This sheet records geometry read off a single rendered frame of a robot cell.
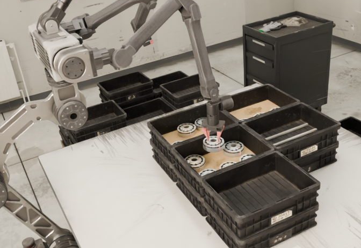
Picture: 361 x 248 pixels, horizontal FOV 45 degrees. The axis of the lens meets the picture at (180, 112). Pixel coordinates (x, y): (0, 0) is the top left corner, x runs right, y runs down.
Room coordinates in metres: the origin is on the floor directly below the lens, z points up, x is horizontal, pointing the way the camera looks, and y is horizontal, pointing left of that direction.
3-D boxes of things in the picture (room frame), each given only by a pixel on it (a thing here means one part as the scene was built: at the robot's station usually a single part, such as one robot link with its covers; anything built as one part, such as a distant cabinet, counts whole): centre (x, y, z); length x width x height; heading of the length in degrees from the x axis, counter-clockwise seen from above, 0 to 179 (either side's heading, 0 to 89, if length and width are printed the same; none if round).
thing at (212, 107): (1.80, -0.16, 1.11); 0.07 x 0.06 x 0.07; 115
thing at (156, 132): (2.00, -0.05, 0.92); 0.40 x 0.30 x 0.02; 114
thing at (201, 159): (1.75, -0.04, 0.86); 0.10 x 0.10 x 0.01
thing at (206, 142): (1.80, -0.14, 0.93); 0.10 x 0.10 x 0.01
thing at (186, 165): (1.73, -0.17, 0.92); 0.40 x 0.30 x 0.02; 114
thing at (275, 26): (3.60, -0.83, 0.88); 0.25 x 0.19 x 0.03; 116
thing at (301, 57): (3.58, -0.97, 0.45); 0.60 x 0.45 x 0.90; 116
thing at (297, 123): (1.89, -0.54, 0.87); 0.40 x 0.30 x 0.11; 114
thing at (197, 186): (1.73, -0.17, 0.87); 0.40 x 0.30 x 0.11; 114
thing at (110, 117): (2.86, 0.63, 0.37); 0.40 x 0.30 x 0.45; 116
